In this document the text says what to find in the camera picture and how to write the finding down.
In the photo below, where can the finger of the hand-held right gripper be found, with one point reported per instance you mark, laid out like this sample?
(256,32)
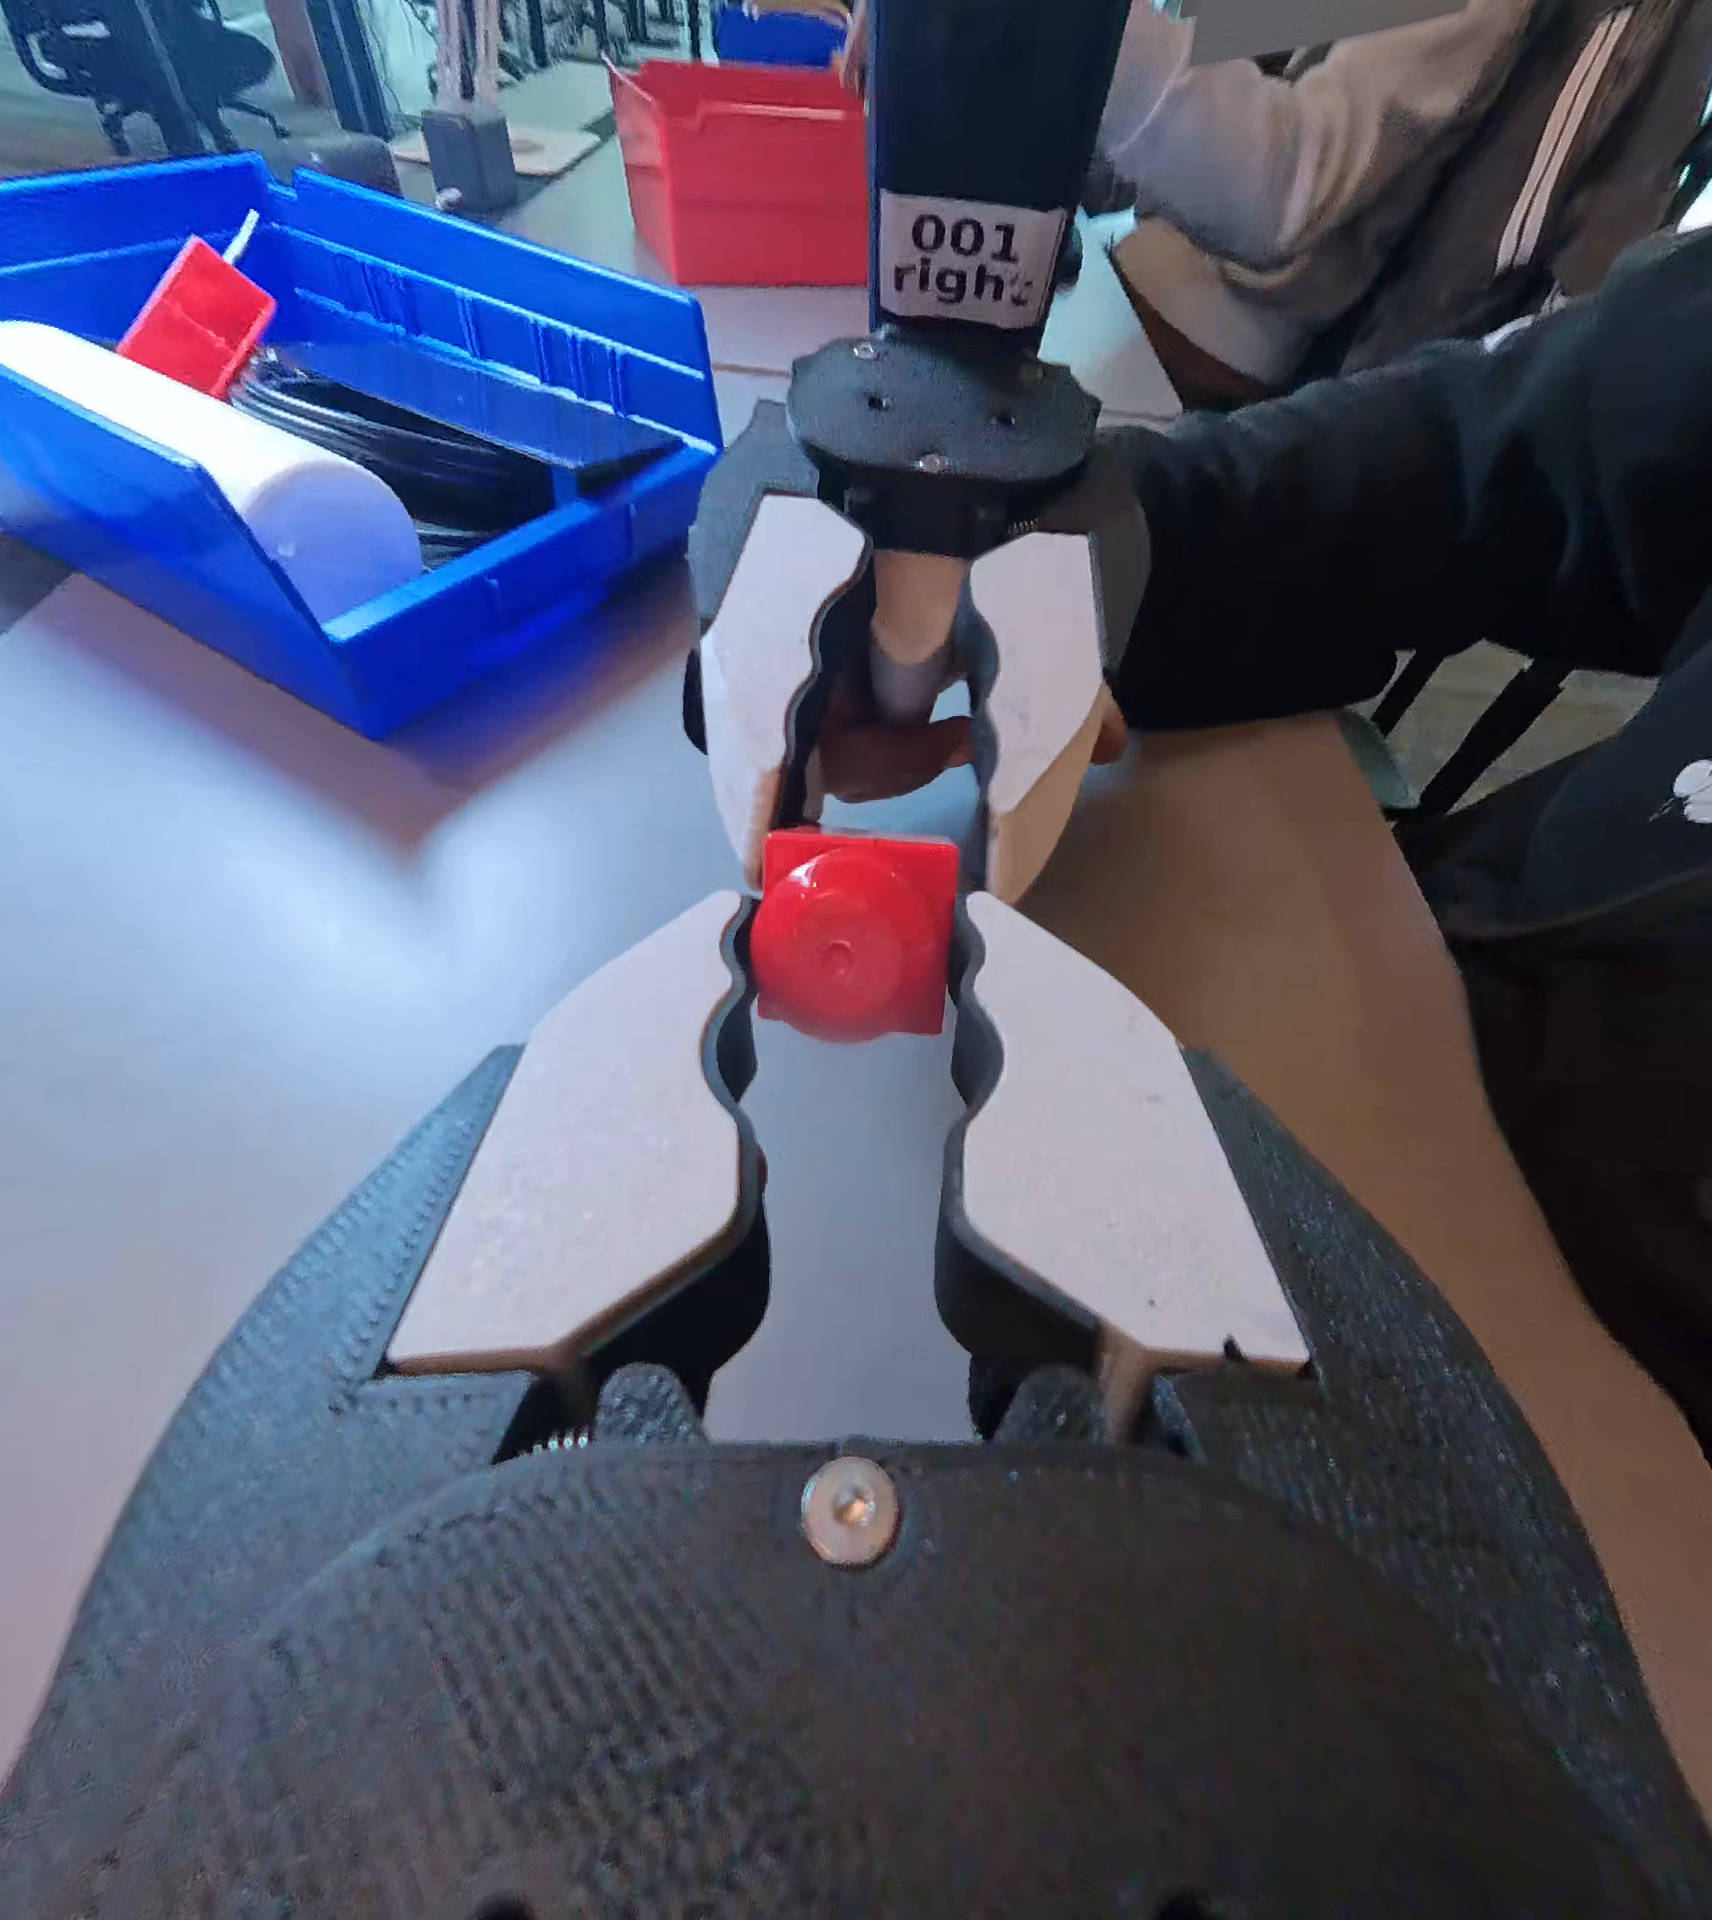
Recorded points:
(758,660)
(1050,674)

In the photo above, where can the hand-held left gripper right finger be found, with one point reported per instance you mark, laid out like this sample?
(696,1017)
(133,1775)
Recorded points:
(1111,1201)

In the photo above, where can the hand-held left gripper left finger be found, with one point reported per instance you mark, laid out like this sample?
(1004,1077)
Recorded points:
(600,1201)

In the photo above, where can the red dome cap block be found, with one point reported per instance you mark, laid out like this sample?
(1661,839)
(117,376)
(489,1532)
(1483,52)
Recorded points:
(848,939)

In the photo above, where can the red plastic block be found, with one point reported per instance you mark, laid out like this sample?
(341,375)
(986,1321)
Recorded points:
(196,322)

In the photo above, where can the blue storage bin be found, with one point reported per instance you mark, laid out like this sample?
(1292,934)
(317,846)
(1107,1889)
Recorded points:
(121,494)
(780,32)

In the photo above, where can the red storage bin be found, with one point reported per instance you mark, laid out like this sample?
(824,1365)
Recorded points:
(750,180)

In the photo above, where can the black board book stand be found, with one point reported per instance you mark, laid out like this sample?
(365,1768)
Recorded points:
(526,151)

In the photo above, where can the white cylinder roll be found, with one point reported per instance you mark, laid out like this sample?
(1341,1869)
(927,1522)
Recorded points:
(270,465)

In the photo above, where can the grey power adapter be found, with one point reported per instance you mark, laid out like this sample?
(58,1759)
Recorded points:
(347,165)
(468,158)

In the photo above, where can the black office chair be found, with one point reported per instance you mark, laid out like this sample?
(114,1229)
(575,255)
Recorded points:
(136,61)

